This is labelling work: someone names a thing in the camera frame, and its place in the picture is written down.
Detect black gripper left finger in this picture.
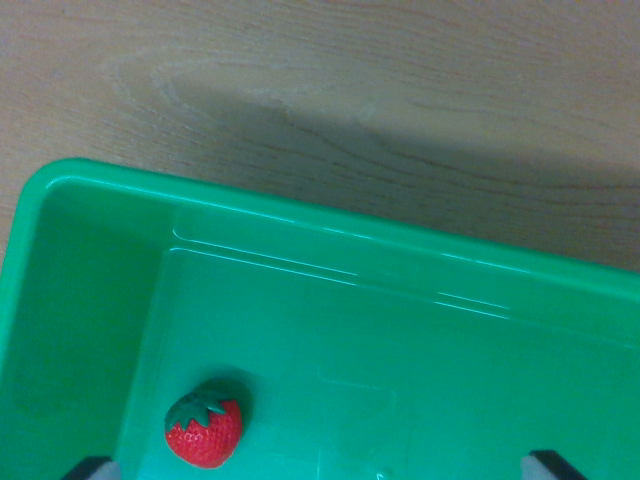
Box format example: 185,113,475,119
60,455,121,480

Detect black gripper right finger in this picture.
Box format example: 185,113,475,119
520,450,588,480

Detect red toy strawberry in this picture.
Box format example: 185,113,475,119
164,390,244,470

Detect green plastic bin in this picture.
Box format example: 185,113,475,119
0,158,640,480

